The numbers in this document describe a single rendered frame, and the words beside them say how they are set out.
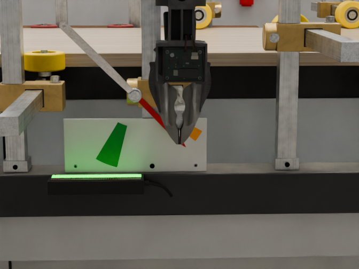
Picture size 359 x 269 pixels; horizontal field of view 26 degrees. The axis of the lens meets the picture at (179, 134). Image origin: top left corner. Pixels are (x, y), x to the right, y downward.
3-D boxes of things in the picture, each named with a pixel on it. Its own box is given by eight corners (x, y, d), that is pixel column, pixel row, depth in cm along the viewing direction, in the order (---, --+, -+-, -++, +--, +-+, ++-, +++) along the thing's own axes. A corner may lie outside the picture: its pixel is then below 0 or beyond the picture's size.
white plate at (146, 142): (206, 171, 143) (207, 118, 141) (64, 173, 142) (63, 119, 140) (206, 171, 144) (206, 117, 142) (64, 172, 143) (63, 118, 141)
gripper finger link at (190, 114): (180, 150, 109) (180, 84, 108) (179, 142, 115) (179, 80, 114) (202, 150, 109) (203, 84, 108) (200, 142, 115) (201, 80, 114)
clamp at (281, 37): (341, 52, 139) (342, 23, 138) (266, 52, 139) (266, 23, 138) (333, 48, 145) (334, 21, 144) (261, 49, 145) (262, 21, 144)
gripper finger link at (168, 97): (158, 150, 109) (158, 84, 108) (157, 142, 115) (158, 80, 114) (180, 150, 109) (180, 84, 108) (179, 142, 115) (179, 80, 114)
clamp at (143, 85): (201, 107, 141) (201, 79, 140) (126, 108, 140) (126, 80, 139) (199, 102, 146) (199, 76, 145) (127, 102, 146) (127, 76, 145)
